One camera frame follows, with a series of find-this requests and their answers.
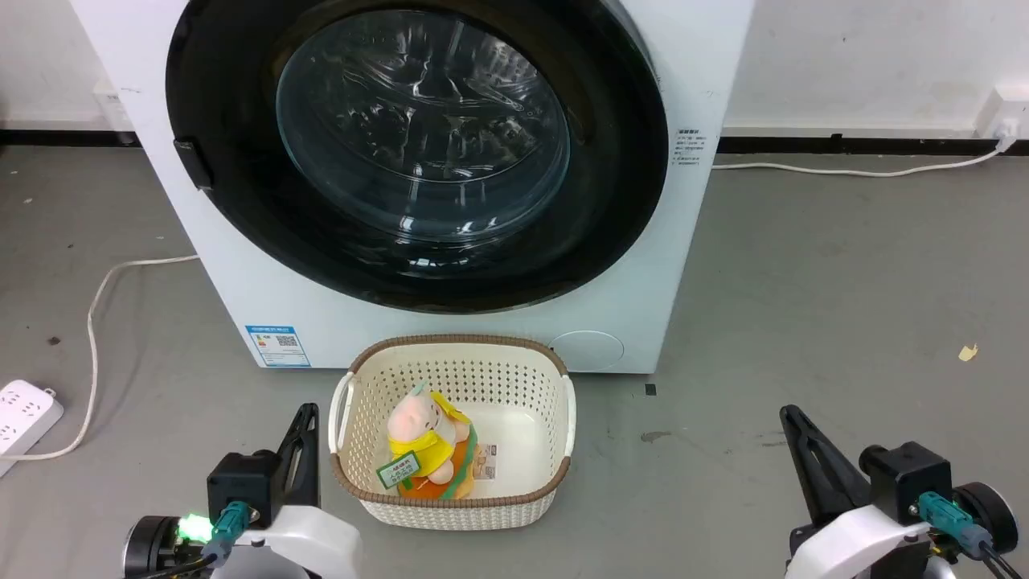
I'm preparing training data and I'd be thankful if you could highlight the left teal connector black cable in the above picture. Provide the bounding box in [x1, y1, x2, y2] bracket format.
[133, 499, 256, 579]

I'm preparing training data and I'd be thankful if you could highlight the white power strip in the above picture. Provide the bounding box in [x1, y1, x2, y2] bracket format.
[0, 380, 65, 478]

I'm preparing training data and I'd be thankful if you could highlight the white washer power cable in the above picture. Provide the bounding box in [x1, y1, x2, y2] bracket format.
[712, 143, 1012, 179]

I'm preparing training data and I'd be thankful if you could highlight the white front-load washing machine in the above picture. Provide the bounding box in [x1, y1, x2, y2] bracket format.
[69, 0, 756, 376]

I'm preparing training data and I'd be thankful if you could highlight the white power strip cable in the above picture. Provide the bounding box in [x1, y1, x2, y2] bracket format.
[0, 254, 200, 462]

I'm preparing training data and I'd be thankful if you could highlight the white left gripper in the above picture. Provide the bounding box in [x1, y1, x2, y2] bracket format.
[123, 403, 363, 579]

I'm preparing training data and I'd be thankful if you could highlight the round black glass washer door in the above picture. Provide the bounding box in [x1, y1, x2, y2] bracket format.
[166, 0, 670, 314]

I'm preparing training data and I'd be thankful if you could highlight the blue energy label sticker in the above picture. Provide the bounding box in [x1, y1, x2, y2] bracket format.
[245, 325, 312, 368]

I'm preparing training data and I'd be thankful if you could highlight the teal connector black cable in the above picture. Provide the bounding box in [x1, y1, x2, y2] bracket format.
[917, 491, 1029, 579]
[133, 499, 256, 579]

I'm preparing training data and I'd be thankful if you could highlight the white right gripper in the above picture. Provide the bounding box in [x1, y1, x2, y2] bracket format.
[779, 404, 1022, 579]

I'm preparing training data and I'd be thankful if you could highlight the pink and yellow plush doll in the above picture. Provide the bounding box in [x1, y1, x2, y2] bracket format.
[386, 383, 478, 500]

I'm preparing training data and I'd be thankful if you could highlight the small printed text sticker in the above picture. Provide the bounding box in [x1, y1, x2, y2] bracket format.
[674, 127, 705, 171]

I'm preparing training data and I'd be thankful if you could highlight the right teal connector black cable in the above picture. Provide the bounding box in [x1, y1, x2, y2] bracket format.
[917, 491, 1029, 579]

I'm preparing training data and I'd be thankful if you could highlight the round white filter cover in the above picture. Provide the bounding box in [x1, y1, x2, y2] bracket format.
[551, 331, 625, 373]

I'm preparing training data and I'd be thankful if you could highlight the white perforated laundry basket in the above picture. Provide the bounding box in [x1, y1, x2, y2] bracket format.
[328, 334, 577, 532]

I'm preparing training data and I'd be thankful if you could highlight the white wall socket with plug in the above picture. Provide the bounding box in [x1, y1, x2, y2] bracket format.
[975, 84, 1029, 154]

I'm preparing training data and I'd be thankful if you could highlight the black washer door handle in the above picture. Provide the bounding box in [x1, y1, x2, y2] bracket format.
[174, 139, 214, 192]

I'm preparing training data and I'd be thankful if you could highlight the green and white doll tag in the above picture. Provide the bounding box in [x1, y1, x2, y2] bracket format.
[376, 451, 424, 491]

